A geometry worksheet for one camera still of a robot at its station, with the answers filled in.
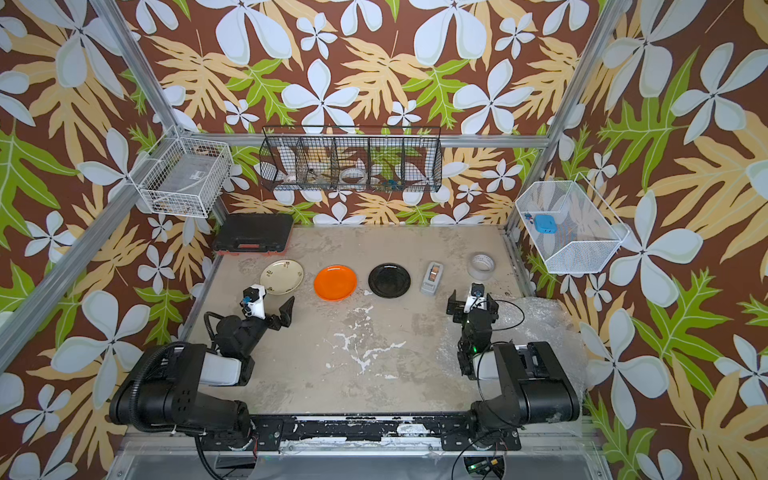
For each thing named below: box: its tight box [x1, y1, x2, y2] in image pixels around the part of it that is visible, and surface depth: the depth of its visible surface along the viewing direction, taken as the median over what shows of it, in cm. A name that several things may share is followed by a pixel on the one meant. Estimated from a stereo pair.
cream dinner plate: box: [260, 259, 305, 295], surface depth 107 cm
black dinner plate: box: [368, 263, 411, 299], surface depth 103 cm
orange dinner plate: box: [314, 264, 358, 302], surface depth 104 cm
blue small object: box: [534, 214, 557, 234], surface depth 88 cm
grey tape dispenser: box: [421, 262, 444, 297], surface depth 103 cm
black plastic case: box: [213, 213, 294, 254], surface depth 121 cm
